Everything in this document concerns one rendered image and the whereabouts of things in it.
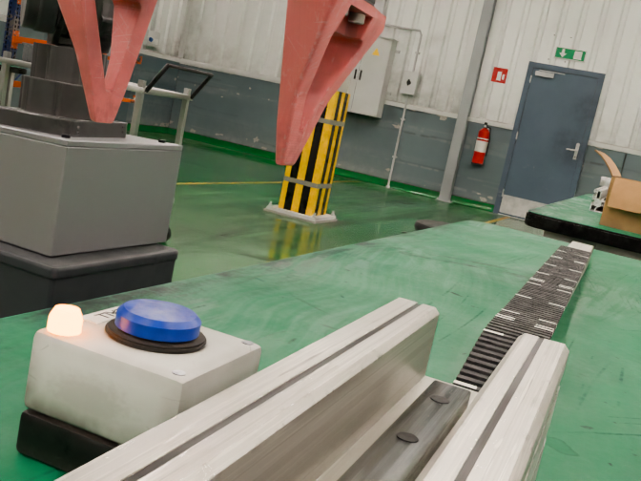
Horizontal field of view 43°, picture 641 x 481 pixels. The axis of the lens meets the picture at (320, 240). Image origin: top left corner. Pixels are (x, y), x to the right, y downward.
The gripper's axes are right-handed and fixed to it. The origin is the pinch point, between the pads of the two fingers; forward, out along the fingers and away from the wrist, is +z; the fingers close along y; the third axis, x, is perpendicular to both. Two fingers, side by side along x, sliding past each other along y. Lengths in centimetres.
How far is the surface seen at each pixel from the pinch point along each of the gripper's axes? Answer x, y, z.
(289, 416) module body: -9.1, 10.6, 8.0
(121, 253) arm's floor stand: 36.0, -26.0, 16.0
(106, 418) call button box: -3.8, 0.6, 13.0
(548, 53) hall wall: 1117, -127, -135
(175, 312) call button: 0.4, 0.7, 8.8
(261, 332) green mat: 24.8, -4.9, 16.1
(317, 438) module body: -5.9, 10.7, 9.7
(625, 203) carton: 228, 18, 7
